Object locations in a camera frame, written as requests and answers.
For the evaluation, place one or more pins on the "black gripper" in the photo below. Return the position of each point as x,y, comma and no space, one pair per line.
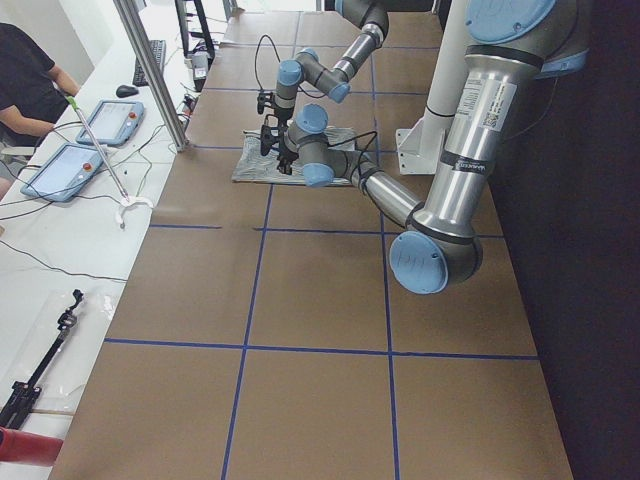
287,152
283,115

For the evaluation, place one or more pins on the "navy white striped polo shirt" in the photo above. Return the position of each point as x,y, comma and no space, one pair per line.
253,167

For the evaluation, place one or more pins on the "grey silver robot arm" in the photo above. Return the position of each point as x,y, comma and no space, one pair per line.
371,19
490,50

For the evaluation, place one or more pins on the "blue tape line far crosswise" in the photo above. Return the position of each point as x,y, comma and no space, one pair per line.
246,338

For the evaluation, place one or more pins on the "blue tape line crosswise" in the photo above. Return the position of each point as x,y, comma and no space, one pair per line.
246,338
389,333

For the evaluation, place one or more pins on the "metal rod with white hook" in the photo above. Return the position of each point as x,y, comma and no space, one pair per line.
127,201

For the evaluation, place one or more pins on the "black computer mouse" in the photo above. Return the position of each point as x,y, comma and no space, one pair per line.
126,91

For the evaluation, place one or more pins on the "blue tape line near crosswise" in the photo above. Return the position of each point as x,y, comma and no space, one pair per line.
389,333

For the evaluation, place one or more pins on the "upper blue teach pendant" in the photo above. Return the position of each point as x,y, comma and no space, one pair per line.
113,122

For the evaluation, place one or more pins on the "blue teach pendant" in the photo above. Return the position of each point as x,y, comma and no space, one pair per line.
113,122
69,169

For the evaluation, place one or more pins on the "lower blue teach pendant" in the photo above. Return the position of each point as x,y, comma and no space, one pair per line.
69,169

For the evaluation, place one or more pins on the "blue tape line left lengthwise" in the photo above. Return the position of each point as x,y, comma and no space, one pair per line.
342,351

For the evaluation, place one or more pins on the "seated person in black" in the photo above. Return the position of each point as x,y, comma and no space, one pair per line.
34,89

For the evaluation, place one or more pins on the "black clamp tool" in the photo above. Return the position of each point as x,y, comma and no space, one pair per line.
25,393

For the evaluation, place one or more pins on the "red cylinder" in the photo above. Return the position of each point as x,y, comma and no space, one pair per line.
28,448

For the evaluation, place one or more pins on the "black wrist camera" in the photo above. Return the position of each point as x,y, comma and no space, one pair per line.
265,99
268,139

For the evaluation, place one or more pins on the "aluminium frame post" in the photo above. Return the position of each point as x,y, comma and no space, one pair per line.
140,43

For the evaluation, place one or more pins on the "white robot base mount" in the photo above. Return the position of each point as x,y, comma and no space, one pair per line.
419,148

